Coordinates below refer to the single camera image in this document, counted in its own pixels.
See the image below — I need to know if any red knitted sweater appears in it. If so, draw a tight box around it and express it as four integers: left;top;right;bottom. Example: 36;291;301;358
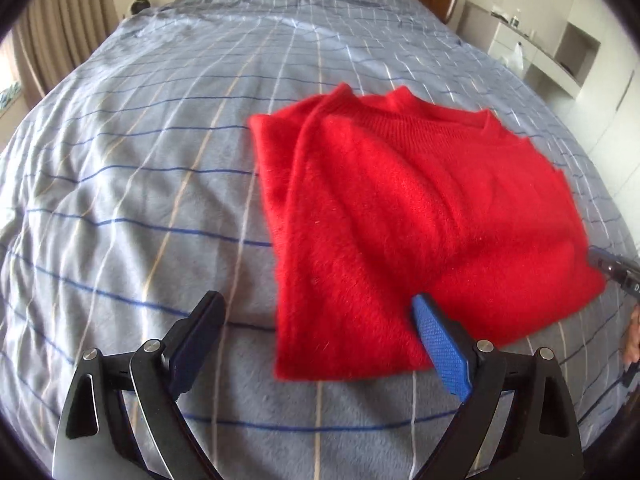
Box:
248;84;607;380

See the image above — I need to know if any blue plaid blanket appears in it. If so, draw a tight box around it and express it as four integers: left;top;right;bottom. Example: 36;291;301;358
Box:
0;0;640;461

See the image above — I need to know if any beige curtain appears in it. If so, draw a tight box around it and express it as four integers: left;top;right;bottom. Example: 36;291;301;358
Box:
10;0;126;106

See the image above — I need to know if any person's right hand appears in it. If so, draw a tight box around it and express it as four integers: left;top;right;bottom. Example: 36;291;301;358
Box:
622;305;640;366

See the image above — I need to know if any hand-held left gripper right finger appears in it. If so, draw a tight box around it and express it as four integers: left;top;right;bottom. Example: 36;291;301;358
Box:
411;294;586;480

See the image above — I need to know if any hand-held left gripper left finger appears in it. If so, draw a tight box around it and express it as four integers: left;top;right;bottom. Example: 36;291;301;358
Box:
51;290;227;480

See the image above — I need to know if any white built-in desk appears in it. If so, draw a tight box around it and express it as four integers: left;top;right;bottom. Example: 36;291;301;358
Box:
457;0;601;103

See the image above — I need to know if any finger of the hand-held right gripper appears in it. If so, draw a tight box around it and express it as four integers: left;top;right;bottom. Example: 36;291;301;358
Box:
588;246;626;281

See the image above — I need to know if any clear plastic bag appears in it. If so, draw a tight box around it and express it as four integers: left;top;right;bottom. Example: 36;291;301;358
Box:
507;42;526;78

